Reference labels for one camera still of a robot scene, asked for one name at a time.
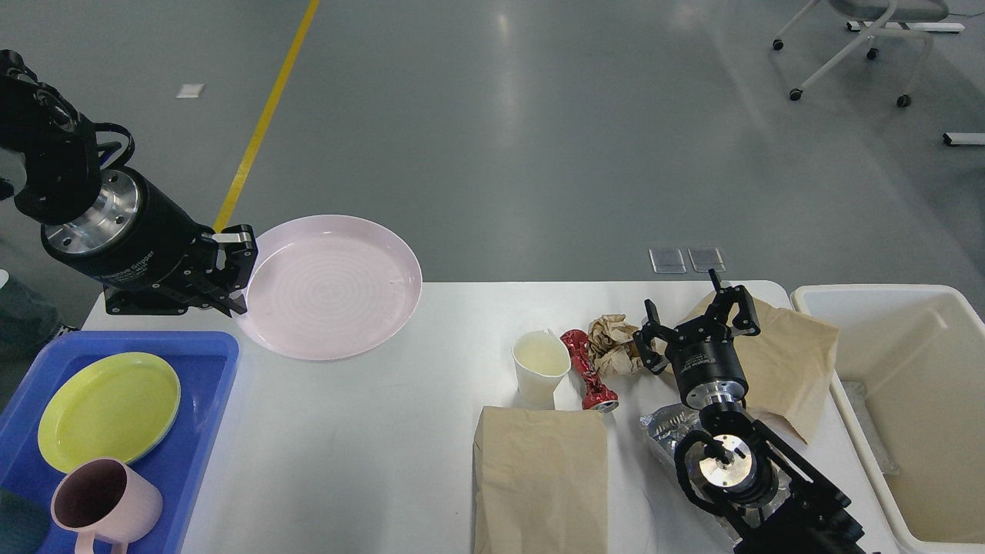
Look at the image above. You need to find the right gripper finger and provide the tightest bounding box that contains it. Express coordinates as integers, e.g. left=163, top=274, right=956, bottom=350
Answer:
left=699, top=268, right=761, bottom=342
left=633, top=299, right=678, bottom=375

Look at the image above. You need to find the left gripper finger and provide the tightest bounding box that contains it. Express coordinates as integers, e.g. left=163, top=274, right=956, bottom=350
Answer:
left=184, top=224, right=259, bottom=297
left=103, top=277, right=249, bottom=317

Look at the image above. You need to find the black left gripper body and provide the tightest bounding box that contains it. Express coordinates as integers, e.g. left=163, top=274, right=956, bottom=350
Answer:
left=40, top=169, right=217, bottom=292

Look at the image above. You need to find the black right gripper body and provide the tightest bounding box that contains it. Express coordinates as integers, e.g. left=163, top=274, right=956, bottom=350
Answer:
left=667, top=335, right=749, bottom=409

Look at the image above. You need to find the pink plate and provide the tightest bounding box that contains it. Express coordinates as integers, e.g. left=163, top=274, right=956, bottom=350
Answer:
left=235, top=215, right=422, bottom=361

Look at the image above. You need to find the pink mug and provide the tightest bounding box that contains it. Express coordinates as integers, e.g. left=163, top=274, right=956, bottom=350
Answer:
left=50, top=457, right=163, bottom=553

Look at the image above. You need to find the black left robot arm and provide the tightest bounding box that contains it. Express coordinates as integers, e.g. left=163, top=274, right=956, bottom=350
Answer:
left=1, top=49, right=259, bottom=316

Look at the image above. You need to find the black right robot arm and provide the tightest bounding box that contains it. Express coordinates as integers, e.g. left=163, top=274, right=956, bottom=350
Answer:
left=633, top=270, right=864, bottom=553

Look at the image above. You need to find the crumpled brown paper ball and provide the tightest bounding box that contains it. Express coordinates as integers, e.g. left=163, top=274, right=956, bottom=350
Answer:
left=588, top=313, right=645, bottom=376

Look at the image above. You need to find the right brown paper bag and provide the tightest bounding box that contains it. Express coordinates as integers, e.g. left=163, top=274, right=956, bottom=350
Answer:
left=660, top=292, right=840, bottom=445

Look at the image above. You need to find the brown paper bag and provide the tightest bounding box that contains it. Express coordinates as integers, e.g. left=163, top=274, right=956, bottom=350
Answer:
left=660, top=292, right=840, bottom=445
left=472, top=406, right=609, bottom=553

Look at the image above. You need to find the blue plastic tray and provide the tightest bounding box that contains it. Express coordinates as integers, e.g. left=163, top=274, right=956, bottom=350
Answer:
left=1, top=331, right=239, bottom=553

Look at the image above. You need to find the silver foil wrapper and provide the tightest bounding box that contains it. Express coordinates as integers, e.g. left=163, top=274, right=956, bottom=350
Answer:
left=640, top=404, right=791, bottom=552

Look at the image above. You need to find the crushed red can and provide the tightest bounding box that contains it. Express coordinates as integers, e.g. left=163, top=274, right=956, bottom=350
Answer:
left=560, top=329, right=619, bottom=413

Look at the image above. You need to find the right floor outlet plate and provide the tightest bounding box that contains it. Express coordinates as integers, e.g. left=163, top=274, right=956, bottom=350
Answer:
left=687, top=248, right=727, bottom=273

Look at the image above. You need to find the floor outlet plate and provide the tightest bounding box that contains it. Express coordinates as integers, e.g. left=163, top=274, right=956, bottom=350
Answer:
left=687, top=248, right=727, bottom=273
left=649, top=248, right=687, bottom=275

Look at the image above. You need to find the left floor outlet plate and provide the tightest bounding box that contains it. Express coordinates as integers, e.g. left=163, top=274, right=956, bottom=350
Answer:
left=649, top=248, right=687, bottom=275

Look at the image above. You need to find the white paper cup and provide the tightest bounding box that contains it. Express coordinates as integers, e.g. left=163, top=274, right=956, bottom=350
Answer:
left=513, top=330, right=571, bottom=408

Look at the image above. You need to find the yellow plate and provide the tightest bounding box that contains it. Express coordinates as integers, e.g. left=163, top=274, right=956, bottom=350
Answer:
left=36, top=352, right=182, bottom=473

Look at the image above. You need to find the beige plastic bin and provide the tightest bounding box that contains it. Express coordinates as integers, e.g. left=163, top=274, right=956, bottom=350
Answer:
left=791, top=284, right=984, bottom=553

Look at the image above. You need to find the front brown paper bag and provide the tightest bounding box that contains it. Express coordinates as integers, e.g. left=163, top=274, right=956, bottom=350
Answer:
left=472, top=406, right=609, bottom=553

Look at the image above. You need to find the white bar on floor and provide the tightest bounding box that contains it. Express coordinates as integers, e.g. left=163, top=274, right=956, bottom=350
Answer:
left=942, top=131, right=985, bottom=147

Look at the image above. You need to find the white office chair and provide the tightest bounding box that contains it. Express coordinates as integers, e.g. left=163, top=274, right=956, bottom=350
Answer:
left=788, top=1, right=950, bottom=108

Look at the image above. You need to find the white rail behind chair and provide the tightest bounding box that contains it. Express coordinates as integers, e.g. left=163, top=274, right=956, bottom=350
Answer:
left=846, top=21, right=965, bottom=34

